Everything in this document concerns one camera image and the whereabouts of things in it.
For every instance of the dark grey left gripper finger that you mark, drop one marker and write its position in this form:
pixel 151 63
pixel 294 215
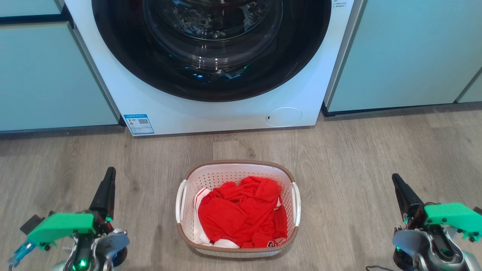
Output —
pixel 103 194

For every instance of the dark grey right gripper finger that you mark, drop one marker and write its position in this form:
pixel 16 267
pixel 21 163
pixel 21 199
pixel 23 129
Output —
pixel 406 195

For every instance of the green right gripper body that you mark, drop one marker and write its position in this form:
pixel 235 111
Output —
pixel 452 216

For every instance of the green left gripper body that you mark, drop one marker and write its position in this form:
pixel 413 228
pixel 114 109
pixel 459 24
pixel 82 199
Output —
pixel 62 226

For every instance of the white laundry basket brown rim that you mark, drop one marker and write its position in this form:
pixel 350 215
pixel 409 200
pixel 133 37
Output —
pixel 226 174

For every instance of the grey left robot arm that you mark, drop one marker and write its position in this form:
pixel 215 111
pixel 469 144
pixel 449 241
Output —
pixel 94 250

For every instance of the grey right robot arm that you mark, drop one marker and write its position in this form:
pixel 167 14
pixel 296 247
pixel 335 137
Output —
pixel 429 248

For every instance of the blue left wrist connector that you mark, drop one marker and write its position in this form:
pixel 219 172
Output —
pixel 20 254

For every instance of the blue energy label sticker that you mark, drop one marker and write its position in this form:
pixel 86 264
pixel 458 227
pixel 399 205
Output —
pixel 139 124

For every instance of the white garment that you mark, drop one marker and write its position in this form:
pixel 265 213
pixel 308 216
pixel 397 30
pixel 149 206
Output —
pixel 198 229

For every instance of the pale green cabinet door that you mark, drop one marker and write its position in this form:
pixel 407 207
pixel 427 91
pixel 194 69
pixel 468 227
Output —
pixel 49 79
pixel 473 92

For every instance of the white front-load washing machine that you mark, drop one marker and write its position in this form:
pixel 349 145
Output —
pixel 211 113

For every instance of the red garment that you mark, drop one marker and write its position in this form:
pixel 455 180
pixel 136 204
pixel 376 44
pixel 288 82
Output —
pixel 237 218

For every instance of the right teal cabinet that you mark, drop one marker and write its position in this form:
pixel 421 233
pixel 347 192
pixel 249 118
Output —
pixel 406 52

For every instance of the round white filter cover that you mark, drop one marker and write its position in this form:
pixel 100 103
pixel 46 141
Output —
pixel 284 116

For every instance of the black round washer door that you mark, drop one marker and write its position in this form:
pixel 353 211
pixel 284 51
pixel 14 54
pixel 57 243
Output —
pixel 124 49

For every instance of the pale green cabinet drawer front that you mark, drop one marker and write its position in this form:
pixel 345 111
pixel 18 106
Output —
pixel 26 7

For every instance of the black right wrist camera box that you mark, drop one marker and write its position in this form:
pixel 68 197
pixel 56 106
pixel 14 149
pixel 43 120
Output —
pixel 478 210

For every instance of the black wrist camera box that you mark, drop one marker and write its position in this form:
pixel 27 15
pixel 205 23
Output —
pixel 33 224
pixel 478 210

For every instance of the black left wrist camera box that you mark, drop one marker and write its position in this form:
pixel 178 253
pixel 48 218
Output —
pixel 33 224

